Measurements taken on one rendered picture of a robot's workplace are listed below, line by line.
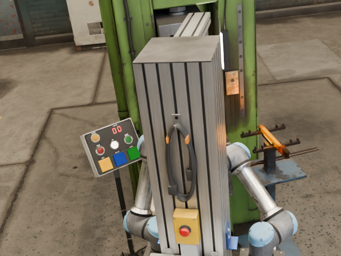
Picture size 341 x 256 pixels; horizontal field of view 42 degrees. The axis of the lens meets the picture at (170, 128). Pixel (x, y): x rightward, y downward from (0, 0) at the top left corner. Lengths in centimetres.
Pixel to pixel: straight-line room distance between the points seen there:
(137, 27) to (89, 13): 539
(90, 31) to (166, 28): 562
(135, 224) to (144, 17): 129
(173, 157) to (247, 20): 164
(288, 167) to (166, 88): 186
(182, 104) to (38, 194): 328
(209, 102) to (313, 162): 322
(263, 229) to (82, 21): 661
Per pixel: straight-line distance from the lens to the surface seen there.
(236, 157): 228
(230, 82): 309
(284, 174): 308
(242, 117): 325
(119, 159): 286
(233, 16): 297
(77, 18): 830
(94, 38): 836
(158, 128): 149
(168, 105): 144
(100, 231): 392
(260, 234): 217
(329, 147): 482
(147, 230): 227
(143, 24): 289
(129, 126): 291
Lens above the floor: 250
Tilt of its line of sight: 28 degrees down
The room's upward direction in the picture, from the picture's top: 7 degrees counter-clockwise
